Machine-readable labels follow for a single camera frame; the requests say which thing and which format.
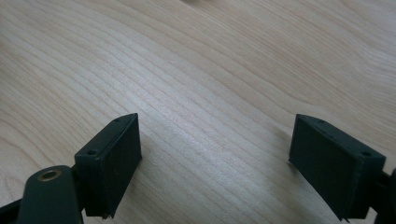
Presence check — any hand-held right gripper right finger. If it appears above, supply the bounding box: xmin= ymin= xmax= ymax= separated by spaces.
xmin=288 ymin=113 xmax=387 ymax=222

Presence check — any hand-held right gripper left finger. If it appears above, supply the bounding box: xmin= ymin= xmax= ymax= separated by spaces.
xmin=74 ymin=112 xmax=143 ymax=219

